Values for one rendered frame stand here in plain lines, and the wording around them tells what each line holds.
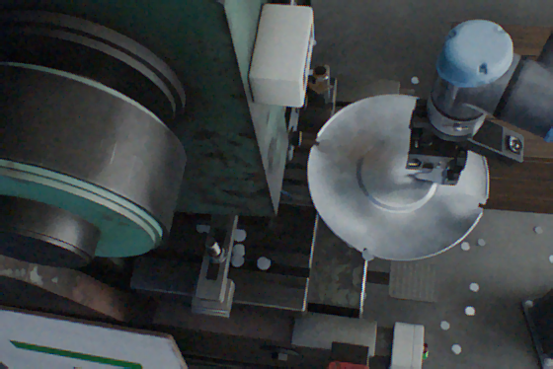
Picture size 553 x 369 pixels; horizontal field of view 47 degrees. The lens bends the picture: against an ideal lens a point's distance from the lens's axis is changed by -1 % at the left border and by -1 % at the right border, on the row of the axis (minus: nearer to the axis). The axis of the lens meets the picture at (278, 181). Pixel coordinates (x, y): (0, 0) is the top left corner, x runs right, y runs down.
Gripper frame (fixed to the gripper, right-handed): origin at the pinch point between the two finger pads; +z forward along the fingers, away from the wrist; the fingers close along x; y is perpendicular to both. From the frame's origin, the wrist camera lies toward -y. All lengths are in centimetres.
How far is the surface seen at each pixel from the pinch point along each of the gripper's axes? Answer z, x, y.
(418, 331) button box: 16.8, 21.5, 1.1
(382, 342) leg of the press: 17.6, 24.2, 6.8
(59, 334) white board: 29, 30, 69
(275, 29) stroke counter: -54, 14, 21
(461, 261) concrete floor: 80, -11, -16
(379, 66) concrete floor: 80, -73, 12
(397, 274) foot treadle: 63, -1, 2
